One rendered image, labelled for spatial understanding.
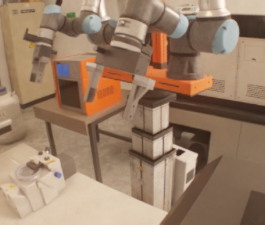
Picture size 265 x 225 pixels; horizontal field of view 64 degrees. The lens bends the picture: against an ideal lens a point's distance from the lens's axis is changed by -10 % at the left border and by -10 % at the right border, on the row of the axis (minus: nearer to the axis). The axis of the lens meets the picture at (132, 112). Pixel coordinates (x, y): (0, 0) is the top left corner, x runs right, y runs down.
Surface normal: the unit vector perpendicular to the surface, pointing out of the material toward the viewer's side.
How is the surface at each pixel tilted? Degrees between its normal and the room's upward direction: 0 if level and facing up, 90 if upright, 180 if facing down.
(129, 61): 67
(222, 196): 0
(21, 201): 90
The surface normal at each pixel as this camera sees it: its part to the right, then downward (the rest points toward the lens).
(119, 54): -0.55, -0.07
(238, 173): -0.05, -0.93
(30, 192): 0.81, 0.18
